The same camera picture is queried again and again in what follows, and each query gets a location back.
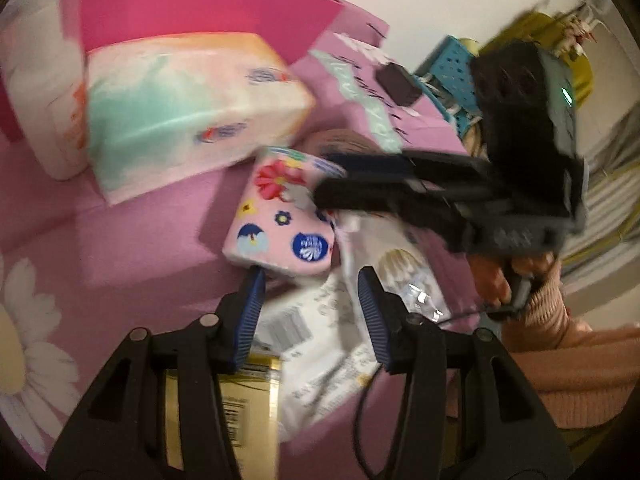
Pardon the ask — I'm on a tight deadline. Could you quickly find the pink cardboard box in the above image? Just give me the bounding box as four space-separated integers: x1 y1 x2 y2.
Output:
0 0 347 146

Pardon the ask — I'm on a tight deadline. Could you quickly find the yellow green cushion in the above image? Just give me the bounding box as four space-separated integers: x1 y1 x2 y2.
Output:
480 10 596 111

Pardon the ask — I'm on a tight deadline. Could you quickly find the black cable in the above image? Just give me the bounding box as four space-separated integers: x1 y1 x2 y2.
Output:
352 302 506 480

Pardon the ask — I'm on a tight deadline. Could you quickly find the clear white plastic packet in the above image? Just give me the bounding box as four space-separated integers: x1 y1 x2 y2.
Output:
255 210 451 441

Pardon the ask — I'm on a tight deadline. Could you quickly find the black power adapter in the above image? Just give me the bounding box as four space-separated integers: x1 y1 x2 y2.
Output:
375 62 423 108

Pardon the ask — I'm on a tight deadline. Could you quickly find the dusty pink scrunchie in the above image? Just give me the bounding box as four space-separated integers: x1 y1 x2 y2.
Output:
302 129 381 161

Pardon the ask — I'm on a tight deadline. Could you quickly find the person's right forearm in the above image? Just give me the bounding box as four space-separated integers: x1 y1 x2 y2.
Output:
445 260 640 431

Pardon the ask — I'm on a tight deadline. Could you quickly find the person's right hand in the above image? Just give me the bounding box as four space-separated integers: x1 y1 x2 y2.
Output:
467 252 558 311

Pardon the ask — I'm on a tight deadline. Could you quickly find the white pump bottle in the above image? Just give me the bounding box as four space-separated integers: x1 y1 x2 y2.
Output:
0 0 91 182

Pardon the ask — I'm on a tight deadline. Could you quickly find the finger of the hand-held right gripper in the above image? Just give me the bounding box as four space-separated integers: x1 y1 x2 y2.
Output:
312 176 488 253
322 149 493 186

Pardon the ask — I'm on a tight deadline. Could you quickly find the pastel tissue pack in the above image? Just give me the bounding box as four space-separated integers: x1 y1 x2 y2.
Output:
82 32 317 207

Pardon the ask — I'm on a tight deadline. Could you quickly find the striped cloth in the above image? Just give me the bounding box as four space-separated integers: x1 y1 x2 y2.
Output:
560 125 640 271

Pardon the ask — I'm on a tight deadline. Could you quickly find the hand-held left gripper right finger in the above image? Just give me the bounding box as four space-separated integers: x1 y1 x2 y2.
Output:
357 266 573 480

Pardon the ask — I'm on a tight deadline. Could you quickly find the blue perforated stool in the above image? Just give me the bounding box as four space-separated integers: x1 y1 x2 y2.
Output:
415 35 488 133

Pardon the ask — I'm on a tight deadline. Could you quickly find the yellow tissue packet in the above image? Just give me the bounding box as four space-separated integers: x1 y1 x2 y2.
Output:
160 355 283 480

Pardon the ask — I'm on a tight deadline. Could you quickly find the pink floral tissue pack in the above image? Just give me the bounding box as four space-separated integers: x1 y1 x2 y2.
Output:
222 146 346 277

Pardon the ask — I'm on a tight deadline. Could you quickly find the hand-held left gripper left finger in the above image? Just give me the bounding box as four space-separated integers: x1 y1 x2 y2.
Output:
47 267 281 480

